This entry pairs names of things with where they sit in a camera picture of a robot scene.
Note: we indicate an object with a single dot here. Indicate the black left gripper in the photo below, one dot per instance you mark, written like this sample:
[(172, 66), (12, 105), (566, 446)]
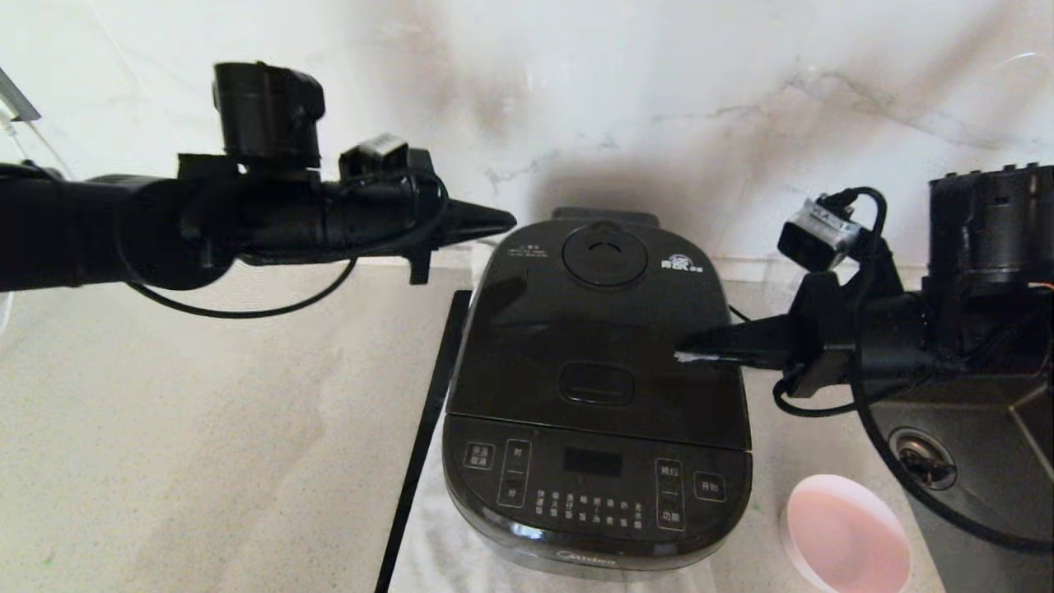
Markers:
[(370, 218)]

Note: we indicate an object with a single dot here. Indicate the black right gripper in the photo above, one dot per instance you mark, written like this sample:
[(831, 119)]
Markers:
[(827, 338)]

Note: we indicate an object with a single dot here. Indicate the black rice cooker lid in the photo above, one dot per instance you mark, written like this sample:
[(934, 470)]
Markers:
[(576, 329)]

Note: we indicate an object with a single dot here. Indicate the pink bowl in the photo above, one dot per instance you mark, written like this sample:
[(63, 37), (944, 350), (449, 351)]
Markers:
[(848, 535)]

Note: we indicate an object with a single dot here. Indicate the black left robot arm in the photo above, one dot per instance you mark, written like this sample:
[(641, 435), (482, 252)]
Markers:
[(66, 222)]

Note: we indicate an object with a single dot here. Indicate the black rice cooker body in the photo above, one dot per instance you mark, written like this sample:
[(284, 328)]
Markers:
[(593, 502)]

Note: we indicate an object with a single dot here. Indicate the metal sink drain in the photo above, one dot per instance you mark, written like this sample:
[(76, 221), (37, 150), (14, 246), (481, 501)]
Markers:
[(922, 461)]

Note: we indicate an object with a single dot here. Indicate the steel sink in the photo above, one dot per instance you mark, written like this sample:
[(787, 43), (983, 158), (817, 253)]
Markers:
[(988, 461)]

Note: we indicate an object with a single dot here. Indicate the white towel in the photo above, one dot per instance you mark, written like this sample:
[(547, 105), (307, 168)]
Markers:
[(436, 552)]

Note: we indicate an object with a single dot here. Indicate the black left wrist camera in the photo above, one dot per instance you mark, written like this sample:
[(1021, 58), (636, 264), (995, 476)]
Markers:
[(375, 156)]

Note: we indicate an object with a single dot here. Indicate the dark wall socket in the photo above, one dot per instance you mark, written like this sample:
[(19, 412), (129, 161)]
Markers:
[(12, 99)]

